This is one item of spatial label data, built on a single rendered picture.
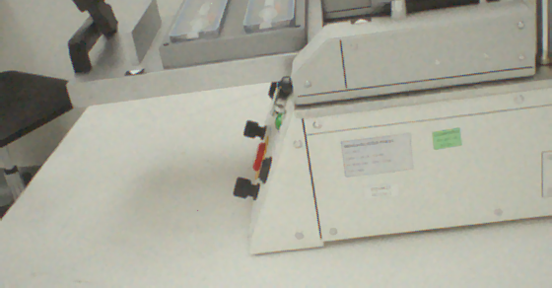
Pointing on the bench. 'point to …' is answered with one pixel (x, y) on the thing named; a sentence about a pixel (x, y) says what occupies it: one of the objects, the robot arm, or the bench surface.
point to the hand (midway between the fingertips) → (96, 5)
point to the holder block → (268, 38)
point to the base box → (409, 170)
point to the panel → (270, 155)
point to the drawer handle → (81, 45)
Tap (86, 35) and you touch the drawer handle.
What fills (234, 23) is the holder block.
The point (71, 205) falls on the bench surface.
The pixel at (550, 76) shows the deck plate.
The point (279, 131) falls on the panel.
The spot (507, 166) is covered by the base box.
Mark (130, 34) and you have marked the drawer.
